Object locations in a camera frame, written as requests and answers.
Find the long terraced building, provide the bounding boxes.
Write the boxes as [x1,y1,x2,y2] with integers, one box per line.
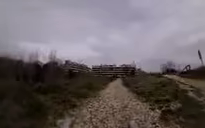
[91,63,138,79]

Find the pale gravel path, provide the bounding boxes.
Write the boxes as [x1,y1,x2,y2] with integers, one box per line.
[56,78,182,128]

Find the grass verge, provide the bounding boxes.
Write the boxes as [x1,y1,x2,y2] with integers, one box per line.
[122,73,205,128]
[0,71,113,128]

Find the distant bare trees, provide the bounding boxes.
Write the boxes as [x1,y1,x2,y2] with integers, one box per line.
[159,60,179,75]

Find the dark bushes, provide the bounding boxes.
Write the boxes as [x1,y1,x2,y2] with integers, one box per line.
[0,54,66,85]

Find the dark construction machine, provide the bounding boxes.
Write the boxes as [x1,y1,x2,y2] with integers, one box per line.
[179,64,193,75]

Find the dark leaning pole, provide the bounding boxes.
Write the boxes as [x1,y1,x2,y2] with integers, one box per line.
[197,49,205,67]

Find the pale dirt track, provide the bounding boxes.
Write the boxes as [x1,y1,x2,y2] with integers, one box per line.
[163,74,205,108]

